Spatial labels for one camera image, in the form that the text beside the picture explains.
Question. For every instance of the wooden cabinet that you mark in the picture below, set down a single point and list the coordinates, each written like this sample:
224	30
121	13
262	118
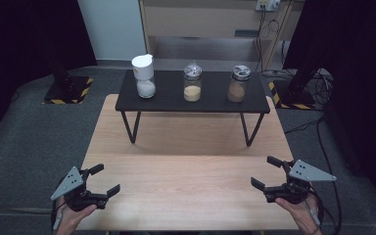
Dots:
205	23

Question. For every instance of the black curtain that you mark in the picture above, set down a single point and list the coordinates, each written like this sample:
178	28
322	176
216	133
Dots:
19	39
355	65

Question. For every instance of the person's right hand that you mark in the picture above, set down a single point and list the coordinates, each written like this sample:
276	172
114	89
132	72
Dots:
298	217

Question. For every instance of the black shelf with metal legs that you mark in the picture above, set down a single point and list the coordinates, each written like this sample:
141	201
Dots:
169	104

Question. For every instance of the white panel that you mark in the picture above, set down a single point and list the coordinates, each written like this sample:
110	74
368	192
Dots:
112	29

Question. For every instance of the person's left hand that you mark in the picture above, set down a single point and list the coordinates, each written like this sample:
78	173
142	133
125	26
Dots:
73	220

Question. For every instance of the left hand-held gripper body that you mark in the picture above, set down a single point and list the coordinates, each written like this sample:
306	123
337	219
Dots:
70	182

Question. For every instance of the silver-lidded jar of brown powder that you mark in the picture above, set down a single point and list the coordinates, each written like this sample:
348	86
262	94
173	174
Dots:
238	86

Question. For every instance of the silver-lidded jar of yellow powder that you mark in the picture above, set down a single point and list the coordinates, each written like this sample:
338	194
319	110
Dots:
192	84

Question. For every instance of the white power strip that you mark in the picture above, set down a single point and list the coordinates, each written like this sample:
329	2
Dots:
267	4

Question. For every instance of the stand base with striped tape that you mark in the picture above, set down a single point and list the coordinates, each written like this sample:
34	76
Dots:
290	98
68	91

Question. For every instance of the white-lidded jar of white powder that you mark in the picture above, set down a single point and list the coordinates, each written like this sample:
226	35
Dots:
143	76

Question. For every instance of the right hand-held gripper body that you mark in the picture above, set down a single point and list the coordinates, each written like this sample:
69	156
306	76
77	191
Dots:
306	172

